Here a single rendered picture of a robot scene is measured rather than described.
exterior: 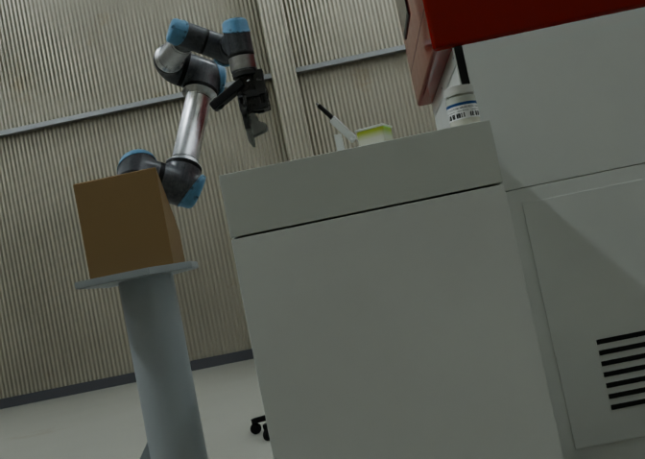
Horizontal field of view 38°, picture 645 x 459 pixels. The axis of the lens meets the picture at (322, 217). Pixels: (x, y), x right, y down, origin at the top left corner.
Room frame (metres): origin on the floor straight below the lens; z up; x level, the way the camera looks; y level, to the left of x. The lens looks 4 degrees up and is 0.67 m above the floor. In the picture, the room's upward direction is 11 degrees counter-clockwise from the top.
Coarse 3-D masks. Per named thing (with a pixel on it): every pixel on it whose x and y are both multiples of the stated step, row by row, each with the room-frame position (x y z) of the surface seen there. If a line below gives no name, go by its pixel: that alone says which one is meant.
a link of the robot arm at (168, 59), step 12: (180, 24) 2.62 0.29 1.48; (192, 24) 2.64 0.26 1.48; (168, 36) 2.63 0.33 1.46; (180, 36) 2.62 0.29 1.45; (192, 36) 2.63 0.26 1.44; (204, 36) 2.64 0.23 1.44; (168, 48) 2.77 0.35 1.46; (180, 48) 2.68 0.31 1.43; (192, 48) 2.65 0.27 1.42; (156, 60) 2.94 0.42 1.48; (168, 60) 2.85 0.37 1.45; (180, 60) 2.84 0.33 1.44; (168, 72) 2.95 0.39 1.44; (180, 72) 3.00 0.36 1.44
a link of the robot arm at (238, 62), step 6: (246, 54) 2.58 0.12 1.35; (252, 54) 2.59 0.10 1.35; (228, 60) 2.60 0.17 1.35; (234, 60) 2.58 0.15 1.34; (240, 60) 2.57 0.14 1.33; (246, 60) 2.57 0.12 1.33; (252, 60) 2.59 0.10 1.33; (234, 66) 2.58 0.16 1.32; (240, 66) 2.57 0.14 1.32; (246, 66) 2.57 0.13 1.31; (252, 66) 2.58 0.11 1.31; (234, 72) 2.59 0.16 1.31
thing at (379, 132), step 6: (372, 126) 2.27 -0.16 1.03; (378, 126) 2.27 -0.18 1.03; (384, 126) 2.28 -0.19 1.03; (390, 126) 2.31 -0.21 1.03; (360, 132) 2.28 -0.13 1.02; (366, 132) 2.28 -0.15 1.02; (372, 132) 2.27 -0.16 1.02; (378, 132) 2.27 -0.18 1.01; (384, 132) 2.27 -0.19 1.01; (390, 132) 2.31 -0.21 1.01; (360, 138) 2.29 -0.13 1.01; (366, 138) 2.28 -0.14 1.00; (372, 138) 2.27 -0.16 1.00; (378, 138) 2.27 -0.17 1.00; (384, 138) 2.27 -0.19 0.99; (390, 138) 2.30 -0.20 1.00; (360, 144) 2.29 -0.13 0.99; (366, 144) 2.28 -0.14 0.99
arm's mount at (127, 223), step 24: (96, 192) 2.67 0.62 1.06; (120, 192) 2.66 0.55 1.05; (144, 192) 2.66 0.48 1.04; (96, 216) 2.67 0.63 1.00; (120, 216) 2.66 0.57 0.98; (144, 216) 2.66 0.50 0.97; (168, 216) 2.70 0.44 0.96; (96, 240) 2.67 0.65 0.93; (120, 240) 2.66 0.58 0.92; (144, 240) 2.66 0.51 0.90; (168, 240) 2.66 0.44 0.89; (96, 264) 2.67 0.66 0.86; (120, 264) 2.66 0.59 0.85; (144, 264) 2.66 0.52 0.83
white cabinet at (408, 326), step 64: (256, 256) 2.11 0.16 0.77; (320, 256) 2.11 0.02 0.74; (384, 256) 2.10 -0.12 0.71; (448, 256) 2.10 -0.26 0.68; (512, 256) 2.09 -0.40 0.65; (256, 320) 2.11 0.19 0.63; (320, 320) 2.11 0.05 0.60; (384, 320) 2.10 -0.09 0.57; (448, 320) 2.10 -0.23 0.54; (512, 320) 2.09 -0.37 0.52; (320, 384) 2.11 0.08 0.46; (384, 384) 2.10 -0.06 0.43; (448, 384) 2.10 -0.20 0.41; (512, 384) 2.09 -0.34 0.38; (320, 448) 2.11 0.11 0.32; (384, 448) 2.10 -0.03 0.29; (448, 448) 2.10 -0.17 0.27; (512, 448) 2.09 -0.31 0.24
